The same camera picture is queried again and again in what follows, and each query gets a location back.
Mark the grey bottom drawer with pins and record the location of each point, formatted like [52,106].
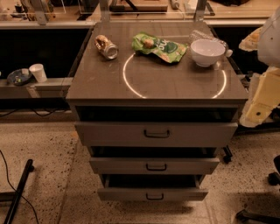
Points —
[151,188]

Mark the grey drawer cabinet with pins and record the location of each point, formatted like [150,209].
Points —
[137,81]

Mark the black cabinet caster wheel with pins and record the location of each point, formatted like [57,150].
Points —
[228,155]

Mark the black metal bar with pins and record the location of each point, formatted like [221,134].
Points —
[17,194]

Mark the grey top drawer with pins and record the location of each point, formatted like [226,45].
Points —
[155,127]

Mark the crushed metal can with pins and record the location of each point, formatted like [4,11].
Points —
[104,45]

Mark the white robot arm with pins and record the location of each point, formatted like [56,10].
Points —
[268,49]

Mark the dark round plate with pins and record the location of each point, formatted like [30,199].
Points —
[19,77]

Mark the grey drawer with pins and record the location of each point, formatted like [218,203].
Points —
[151,188]
[140,160]
[155,127]

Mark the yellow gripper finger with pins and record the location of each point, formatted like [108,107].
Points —
[263,97]
[250,43]

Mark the white paper cup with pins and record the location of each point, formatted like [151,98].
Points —
[38,72]

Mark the grey middle drawer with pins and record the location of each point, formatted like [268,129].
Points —
[140,160]

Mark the white ceramic bowl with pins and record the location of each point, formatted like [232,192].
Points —
[206,52]

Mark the green snack bag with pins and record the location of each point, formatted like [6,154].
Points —
[166,50]

